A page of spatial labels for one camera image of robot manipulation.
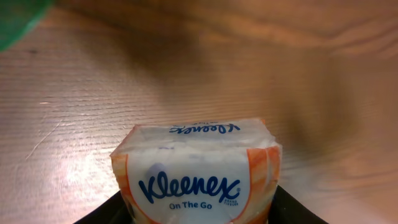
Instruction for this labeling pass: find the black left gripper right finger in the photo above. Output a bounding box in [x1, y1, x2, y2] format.
[268, 185, 328, 224]

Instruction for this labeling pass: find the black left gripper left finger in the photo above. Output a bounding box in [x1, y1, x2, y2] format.
[75, 191, 133, 224]

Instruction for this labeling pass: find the orange Kleenex tissue pack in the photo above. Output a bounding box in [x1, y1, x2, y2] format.
[111, 119, 282, 223]

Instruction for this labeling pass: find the green lidded white jar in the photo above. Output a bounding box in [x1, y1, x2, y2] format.
[1, 0, 55, 51]

